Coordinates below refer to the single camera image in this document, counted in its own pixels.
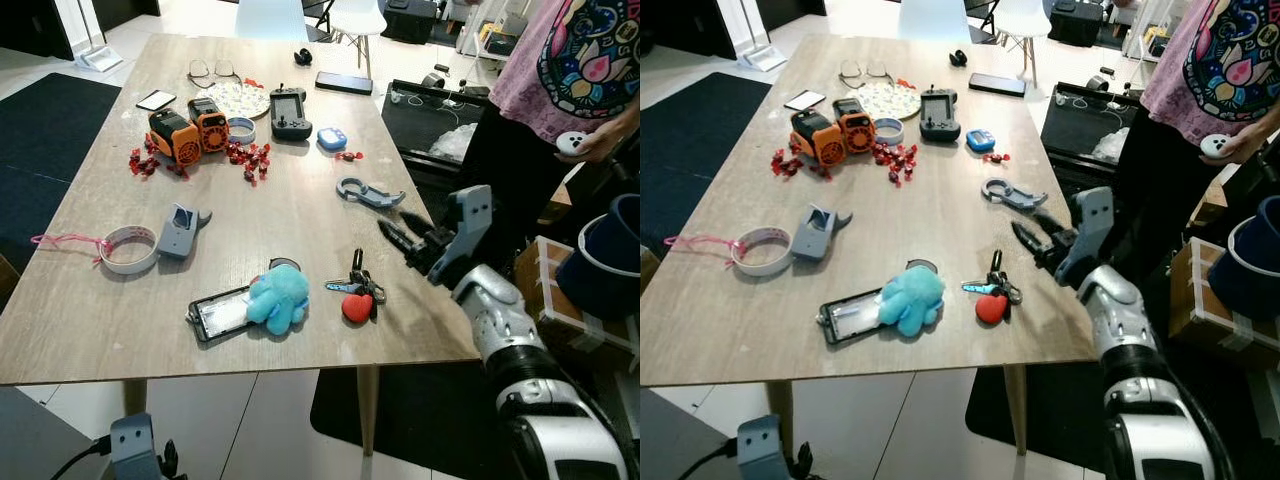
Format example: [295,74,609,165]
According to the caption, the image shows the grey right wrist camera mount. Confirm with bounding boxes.
[1054,186,1115,289]
[429,185,494,288]

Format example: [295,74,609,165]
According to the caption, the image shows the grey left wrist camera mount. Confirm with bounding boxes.
[109,414,163,480]
[737,415,793,480]

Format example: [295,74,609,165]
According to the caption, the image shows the pink string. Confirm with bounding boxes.
[662,233,747,261]
[30,232,107,264]

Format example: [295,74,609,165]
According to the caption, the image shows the black handheld controller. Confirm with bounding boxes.
[919,86,962,144]
[269,85,315,143]

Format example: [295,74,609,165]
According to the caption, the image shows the dark blue bucket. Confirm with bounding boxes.
[556,194,641,323]
[1206,196,1280,323]

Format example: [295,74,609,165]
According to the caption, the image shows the person in pink shirt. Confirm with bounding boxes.
[1108,0,1280,283]
[455,0,641,273]

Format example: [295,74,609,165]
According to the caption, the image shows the white floor stand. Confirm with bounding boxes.
[712,0,788,73]
[52,0,127,74]

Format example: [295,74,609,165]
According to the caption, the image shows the orange black small device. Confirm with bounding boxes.
[832,97,876,155]
[187,96,232,154]

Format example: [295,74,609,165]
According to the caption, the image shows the grey carabiner clip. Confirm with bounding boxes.
[335,176,407,212]
[979,177,1049,214]

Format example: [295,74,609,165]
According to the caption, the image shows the eyeglasses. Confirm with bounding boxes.
[187,59,242,84]
[838,60,894,85]

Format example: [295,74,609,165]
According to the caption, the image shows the black open case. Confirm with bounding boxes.
[1040,82,1146,195]
[380,79,493,193]

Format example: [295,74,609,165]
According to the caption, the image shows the keys with red heart fob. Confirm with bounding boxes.
[324,248,387,325]
[961,249,1024,327]

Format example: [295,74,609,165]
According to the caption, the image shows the white patterned plate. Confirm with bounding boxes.
[856,80,922,122]
[194,79,272,122]

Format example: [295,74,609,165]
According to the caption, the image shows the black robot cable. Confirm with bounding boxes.
[686,436,741,480]
[48,434,113,480]

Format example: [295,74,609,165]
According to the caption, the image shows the black floor mat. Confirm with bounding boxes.
[309,355,511,480]
[0,72,123,273]
[640,72,773,263]
[964,355,1113,475]

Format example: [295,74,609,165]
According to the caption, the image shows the grey plastic clip device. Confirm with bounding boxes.
[789,203,854,264]
[156,203,214,262]

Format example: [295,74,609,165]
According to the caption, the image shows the white chair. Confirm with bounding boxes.
[992,0,1053,87]
[328,0,388,83]

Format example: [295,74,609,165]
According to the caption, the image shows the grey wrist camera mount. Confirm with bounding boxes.
[1054,186,1115,289]
[737,415,793,480]
[429,185,494,288]
[109,414,163,480]

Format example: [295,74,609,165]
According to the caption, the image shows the black smartphone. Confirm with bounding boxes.
[314,70,375,97]
[967,71,1027,99]

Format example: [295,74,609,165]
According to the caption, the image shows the blue plush octopus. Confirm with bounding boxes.
[246,262,312,337]
[879,264,947,339]

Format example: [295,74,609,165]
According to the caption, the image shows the person's hand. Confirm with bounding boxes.
[574,104,641,167]
[1214,118,1280,168]

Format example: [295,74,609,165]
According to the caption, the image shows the white tape ring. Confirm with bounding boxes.
[729,226,792,278]
[99,225,160,276]

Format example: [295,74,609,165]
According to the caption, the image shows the orange black large device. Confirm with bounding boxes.
[147,107,203,167]
[789,108,847,169]

